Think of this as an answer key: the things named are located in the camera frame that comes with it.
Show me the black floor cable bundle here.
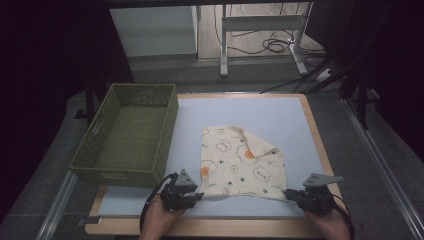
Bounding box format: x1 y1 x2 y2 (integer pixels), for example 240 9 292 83
213 3 326 57

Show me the person's right hand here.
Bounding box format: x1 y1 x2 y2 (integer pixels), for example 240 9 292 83
303 207 352 240

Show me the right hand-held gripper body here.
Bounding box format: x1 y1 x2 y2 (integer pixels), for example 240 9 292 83
295 172 344 216

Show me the black metal stand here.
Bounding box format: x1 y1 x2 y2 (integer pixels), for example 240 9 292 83
339 49 382 132
74 79 102 122

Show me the white cabinet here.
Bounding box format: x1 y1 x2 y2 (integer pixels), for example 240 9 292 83
109 5 199 58

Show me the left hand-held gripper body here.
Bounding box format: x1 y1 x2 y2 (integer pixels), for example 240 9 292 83
159 168 199 212

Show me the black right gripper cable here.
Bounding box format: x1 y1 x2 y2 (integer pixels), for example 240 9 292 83
332 194 356 240

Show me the cream printed cloth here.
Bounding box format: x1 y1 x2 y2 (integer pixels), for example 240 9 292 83
198 124 289 202

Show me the white power strip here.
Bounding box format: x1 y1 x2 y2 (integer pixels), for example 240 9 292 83
314 67 334 83

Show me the white metal desk frame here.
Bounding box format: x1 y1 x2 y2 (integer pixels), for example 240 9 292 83
219 2 315 78

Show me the person's left hand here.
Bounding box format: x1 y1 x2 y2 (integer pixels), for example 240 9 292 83
139 195 187 240

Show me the aluminium rail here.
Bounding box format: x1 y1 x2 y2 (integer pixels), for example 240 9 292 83
341 98 424 235
34 171 80 240

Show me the green woven basket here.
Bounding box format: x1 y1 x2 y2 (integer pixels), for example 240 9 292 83
68 83 180 190

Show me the light blue foam mat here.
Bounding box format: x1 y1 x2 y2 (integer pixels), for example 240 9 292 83
98 96 339 220

